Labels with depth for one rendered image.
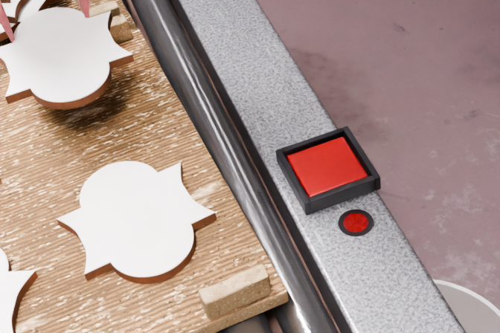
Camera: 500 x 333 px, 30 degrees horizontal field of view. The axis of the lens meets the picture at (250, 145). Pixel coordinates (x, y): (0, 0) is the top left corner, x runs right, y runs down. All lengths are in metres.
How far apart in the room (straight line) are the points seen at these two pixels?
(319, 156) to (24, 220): 0.28
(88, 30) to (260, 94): 0.19
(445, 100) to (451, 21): 0.31
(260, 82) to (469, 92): 1.37
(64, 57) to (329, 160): 0.28
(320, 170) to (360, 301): 0.14
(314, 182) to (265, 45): 0.23
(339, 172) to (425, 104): 1.43
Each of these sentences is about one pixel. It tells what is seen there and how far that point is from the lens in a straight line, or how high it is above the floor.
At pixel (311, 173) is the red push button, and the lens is 0.88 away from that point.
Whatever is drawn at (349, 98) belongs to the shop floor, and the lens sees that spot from 2.31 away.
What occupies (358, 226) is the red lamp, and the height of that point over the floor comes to 0.92.
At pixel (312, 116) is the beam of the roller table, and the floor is 0.92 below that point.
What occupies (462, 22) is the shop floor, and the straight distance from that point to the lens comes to 2.53.
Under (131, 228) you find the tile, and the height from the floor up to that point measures 0.95.
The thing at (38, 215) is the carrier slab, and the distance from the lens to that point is 0.90.
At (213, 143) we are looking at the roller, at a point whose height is 0.92.
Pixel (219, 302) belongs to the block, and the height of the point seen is 0.96.
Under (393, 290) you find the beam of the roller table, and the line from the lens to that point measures 0.81.
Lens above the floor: 1.57
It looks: 45 degrees down
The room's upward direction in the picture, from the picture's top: 10 degrees counter-clockwise
